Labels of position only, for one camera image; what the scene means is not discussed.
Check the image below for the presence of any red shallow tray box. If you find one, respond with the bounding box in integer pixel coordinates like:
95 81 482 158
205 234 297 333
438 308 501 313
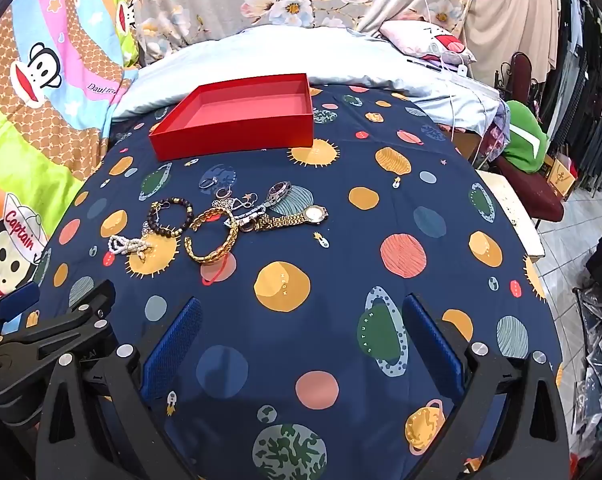
149 74 314 162

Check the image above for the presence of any pink cartoon plush pillow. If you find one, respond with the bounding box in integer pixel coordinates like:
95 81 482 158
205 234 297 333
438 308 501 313
380 21 476 66

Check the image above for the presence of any green white cloth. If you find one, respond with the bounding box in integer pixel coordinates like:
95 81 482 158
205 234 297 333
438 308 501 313
502 101 548 174

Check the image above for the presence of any silver purple-dial wristwatch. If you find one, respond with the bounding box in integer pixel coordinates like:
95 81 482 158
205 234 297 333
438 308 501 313
259 181 292 209

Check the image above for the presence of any gold link wristwatch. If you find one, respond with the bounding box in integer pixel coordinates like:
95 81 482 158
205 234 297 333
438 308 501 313
240 205 328 232

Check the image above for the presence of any silver flower chain necklace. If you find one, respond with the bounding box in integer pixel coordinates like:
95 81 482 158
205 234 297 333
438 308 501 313
211 186 262 226

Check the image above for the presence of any dark beaded bracelet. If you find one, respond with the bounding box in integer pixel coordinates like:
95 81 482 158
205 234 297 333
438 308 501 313
146 197 196 239

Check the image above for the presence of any dark red chair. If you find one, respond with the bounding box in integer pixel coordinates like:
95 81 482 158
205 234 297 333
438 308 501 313
492 52 564 224

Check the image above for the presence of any navy planet print bedsheet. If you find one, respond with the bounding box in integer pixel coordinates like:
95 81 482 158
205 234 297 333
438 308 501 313
35 86 562 479

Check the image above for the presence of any hanging dark clothes rack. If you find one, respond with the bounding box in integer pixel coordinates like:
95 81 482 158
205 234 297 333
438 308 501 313
548 0 602 193

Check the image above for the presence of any white charging cable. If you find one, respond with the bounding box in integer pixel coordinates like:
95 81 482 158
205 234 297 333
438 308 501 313
418 0 482 162

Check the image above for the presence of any gold twisted cuff bangle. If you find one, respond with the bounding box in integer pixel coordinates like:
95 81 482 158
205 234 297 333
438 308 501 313
184 207 239 266

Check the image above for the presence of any white pearl bracelet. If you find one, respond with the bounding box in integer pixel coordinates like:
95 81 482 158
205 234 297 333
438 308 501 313
106 234 154 262

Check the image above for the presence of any colourful monkey cartoon blanket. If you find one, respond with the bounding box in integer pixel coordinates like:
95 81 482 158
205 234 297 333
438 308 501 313
0 0 138 296

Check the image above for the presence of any beige curtain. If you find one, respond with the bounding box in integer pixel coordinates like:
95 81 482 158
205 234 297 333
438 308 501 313
463 0 560 86

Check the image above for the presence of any light blue duvet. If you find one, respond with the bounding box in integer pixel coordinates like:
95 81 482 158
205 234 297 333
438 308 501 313
112 25 510 134

